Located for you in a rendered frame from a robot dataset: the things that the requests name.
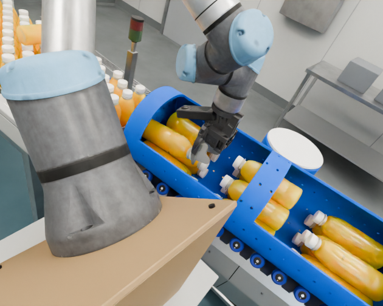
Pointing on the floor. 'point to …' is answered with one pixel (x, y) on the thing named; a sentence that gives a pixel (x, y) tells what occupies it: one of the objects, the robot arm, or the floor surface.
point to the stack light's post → (130, 68)
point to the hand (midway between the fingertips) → (196, 156)
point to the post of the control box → (33, 188)
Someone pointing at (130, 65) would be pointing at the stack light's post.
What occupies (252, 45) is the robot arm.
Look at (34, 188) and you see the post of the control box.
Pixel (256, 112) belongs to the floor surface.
